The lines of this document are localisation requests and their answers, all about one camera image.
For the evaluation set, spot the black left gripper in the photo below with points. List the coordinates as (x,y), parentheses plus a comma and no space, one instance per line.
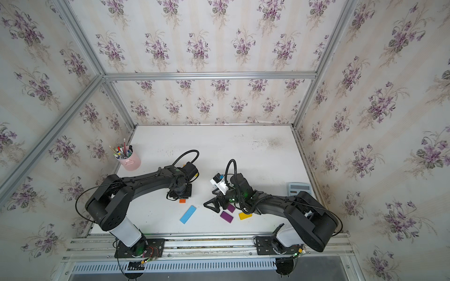
(173,194)

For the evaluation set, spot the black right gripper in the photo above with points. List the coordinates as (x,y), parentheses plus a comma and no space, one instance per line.
(221,198)

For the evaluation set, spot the purple block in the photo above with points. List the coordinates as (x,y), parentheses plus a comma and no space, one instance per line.
(231,208)
(226,216)

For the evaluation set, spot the light blue long block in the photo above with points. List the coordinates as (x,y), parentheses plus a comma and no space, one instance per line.
(187,215)

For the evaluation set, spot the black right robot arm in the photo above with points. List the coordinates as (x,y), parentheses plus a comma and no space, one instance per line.
(312,222)

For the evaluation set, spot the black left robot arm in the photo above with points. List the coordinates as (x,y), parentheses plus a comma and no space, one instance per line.
(109,204)

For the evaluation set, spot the yellow-orange block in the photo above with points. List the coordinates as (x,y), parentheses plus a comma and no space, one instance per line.
(243,216)

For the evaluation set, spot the pink pen cup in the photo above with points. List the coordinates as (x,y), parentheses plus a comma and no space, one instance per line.
(131,163)

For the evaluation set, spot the pens in cup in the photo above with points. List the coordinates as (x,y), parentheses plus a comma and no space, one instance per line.
(121,151)

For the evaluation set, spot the light blue calculator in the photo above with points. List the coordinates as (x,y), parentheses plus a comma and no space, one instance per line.
(294,188)

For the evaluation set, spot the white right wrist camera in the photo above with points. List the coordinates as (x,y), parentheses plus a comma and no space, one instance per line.
(219,183)

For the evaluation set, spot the aluminium front rail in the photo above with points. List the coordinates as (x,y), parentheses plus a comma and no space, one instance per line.
(172,247)

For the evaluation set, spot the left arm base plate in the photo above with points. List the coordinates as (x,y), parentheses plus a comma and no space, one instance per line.
(151,248)

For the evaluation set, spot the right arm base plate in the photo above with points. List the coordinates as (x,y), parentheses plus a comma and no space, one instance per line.
(274,246)

